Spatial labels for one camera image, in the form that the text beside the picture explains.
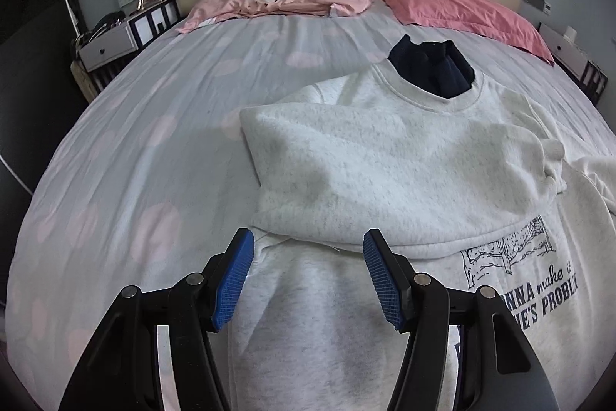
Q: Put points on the white right nightstand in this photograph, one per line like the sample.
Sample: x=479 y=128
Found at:
x=576 y=64

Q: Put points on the light grey printed sweatshirt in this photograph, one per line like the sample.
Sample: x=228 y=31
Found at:
x=485 y=188

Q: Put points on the grey wall switch panel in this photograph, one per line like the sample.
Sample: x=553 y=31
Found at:
x=541 y=5

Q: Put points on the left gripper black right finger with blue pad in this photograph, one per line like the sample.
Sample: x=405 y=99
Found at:
x=498 y=369

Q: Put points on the coral pink pillow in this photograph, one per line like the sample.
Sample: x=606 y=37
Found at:
x=482 y=17

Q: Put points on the white left nightstand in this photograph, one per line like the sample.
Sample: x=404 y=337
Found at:
x=112 y=48

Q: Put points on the grey bedsheet with pink dots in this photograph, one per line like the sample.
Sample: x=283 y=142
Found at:
x=156 y=176

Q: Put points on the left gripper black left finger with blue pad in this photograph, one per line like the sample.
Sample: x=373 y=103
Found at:
x=119 y=369

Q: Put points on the dark navy garment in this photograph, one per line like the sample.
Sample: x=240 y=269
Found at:
x=435 y=67

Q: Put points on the white nightstand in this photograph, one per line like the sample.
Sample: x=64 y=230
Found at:
x=112 y=48
x=576 y=64

